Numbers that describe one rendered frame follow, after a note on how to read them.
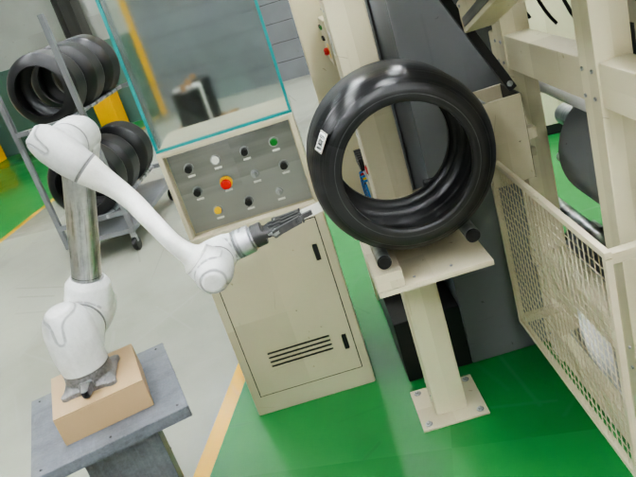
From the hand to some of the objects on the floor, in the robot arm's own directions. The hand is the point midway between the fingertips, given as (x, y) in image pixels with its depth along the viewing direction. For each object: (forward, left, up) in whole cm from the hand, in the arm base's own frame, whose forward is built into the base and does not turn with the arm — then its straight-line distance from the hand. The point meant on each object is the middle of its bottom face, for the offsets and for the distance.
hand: (311, 210), depth 216 cm
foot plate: (+33, +28, -109) cm, 117 cm away
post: (+32, +28, -109) cm, 117 cm away
